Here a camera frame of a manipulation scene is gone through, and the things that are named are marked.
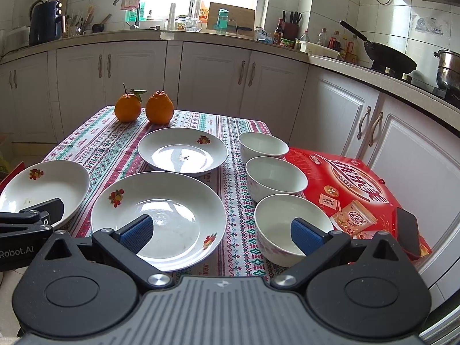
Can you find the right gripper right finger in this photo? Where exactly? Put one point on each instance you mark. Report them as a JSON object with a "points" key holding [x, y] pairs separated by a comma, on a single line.
{"points": [[322, 251]]}

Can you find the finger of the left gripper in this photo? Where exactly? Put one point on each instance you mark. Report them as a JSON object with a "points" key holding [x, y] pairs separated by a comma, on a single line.
{"points": [[43, 214]]}

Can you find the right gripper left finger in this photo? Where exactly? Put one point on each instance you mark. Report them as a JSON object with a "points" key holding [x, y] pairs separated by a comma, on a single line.
{"points": [[120, 248]]}

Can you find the white bowl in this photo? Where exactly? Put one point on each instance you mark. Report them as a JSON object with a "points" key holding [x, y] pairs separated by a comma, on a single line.
{"points": [[273, 217], [268, 176], [261, 145]]}

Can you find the large white fruit-print plate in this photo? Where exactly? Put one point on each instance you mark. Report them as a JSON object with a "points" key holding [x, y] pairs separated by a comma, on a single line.
{"points": [[189, 219]]}

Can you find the kitchen faucet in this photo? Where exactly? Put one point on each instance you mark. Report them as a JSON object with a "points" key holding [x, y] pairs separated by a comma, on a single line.
{"points": [[132, 6]]}

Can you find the red snack gift box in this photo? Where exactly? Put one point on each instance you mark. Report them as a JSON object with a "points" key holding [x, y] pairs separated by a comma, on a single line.
{"points": [[356, 200]]}

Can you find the patterned tablecloth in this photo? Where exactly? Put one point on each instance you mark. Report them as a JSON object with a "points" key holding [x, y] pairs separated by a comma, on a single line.
{"points": [[108, 150]]}

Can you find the black smartphone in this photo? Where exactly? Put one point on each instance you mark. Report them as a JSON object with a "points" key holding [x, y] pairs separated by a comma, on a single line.
{"points": [[407, 233]]}

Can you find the orange with leaf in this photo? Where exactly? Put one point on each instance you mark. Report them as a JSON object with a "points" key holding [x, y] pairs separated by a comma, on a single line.
{"points": [[128, 106]]}

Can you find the bumpy orange without leaf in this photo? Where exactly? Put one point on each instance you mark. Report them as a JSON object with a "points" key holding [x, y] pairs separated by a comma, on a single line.
{"points": [[159, 108]]}

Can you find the black air fryer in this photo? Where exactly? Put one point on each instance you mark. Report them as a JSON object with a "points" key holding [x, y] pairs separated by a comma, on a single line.
{"points": [[47, 22]]}

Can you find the white rectangular container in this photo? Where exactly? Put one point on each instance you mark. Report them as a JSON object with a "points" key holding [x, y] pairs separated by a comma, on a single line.
{"points": [[314, 49]]}

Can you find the black wok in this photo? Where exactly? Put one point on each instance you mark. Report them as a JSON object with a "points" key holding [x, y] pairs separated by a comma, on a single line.
{"points": [[383, 55]]}

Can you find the dark soy sauce bottle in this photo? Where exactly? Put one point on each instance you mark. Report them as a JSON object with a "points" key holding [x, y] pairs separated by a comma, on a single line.
{"points": [[278, 33]]}

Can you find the steel stock pot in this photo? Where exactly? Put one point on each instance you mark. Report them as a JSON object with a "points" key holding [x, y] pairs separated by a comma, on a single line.
{"points": [[448, 70]]}

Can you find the knife block with knives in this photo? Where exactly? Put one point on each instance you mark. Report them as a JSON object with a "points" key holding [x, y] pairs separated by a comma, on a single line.
{"points": [[291, 25]]}

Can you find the wooden cutting board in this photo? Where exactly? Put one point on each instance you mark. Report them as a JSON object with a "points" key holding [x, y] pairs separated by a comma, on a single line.
{"points": [[241, 20]]}

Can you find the teal bottle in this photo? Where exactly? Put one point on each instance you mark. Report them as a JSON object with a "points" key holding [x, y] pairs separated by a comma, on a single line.
{"points": [[222, 20]]}

